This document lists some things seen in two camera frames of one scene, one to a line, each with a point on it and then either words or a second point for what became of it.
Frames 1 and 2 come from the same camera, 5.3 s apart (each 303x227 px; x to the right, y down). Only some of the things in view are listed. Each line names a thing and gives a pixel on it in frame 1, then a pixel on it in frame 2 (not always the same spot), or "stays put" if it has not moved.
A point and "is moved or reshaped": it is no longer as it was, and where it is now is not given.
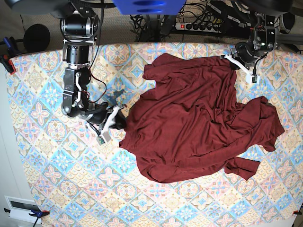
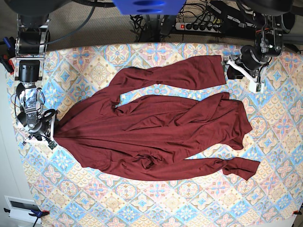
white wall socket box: [20, 207] stays put
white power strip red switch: [199, 27] stays put
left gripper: [98, 111] → [36, 126]
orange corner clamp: [297, 212] stays put
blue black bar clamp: [37, 214] stays put
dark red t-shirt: [188, 124] is moved or reshaped
